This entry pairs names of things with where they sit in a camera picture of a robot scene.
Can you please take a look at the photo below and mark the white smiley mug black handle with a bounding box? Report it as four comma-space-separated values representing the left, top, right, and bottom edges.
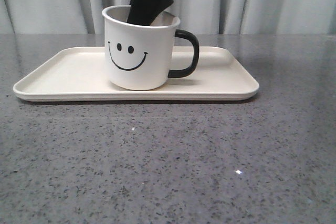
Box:
102, 5, 200, 90

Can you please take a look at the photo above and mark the pale grey pleated curtain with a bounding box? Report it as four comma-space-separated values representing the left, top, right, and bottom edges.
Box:
1, 0, 335, 35

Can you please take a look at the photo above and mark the cream rectangular plastic tray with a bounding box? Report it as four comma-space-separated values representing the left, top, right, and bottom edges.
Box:
13, 46, 259, 102

